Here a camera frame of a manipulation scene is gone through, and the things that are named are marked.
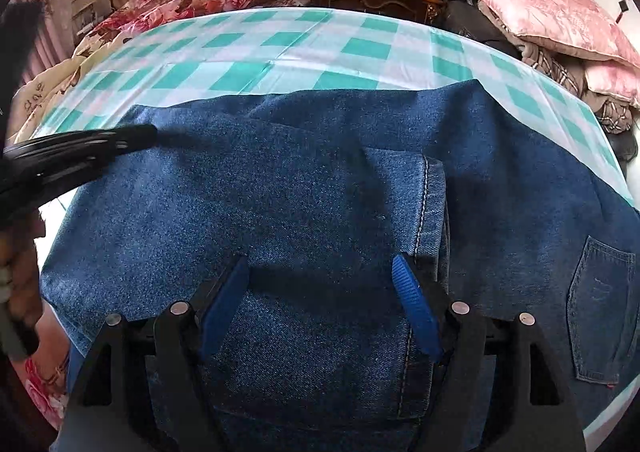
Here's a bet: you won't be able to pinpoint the small pink pillow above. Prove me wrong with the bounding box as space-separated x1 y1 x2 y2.
584 59 640 107

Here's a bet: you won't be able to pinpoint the pink floral cloth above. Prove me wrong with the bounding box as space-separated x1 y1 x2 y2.
22 302 71 425

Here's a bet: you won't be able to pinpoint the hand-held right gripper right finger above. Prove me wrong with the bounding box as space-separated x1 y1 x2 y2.
392 254 561 452

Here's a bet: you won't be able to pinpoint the large pink pillow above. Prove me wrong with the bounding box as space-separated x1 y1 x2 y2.
465 0 640 70

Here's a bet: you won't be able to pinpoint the beige floral bedsheet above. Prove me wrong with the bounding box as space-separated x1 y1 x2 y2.
12 39 131 143

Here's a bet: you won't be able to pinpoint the green checkered cloth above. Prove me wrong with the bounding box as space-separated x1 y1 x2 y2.
30 6 640 443

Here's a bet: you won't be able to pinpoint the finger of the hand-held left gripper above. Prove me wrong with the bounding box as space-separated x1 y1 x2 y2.
0 124 159 220

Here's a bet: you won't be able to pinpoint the person's left hand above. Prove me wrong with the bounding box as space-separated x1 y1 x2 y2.
0 227 45 335

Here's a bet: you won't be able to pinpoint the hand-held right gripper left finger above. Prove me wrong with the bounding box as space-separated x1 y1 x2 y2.
82 256 250 452

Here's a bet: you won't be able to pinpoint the blue denim pants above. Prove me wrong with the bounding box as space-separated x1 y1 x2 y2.
40 79 640 452

